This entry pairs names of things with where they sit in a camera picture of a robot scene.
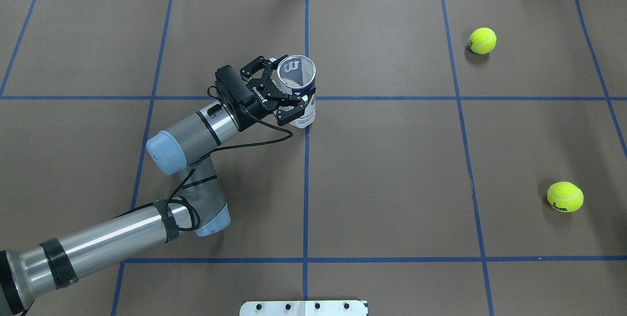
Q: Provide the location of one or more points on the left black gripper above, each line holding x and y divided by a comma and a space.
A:
253, 99

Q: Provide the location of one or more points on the clear tennis ball tube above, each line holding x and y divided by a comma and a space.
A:
296, 76

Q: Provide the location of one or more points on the yellow tennis ball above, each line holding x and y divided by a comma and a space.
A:
482, 41
565, 197

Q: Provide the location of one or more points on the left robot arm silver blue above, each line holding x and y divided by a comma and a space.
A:
184, 150

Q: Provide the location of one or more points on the white camera post with base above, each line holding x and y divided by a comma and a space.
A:
305, 308

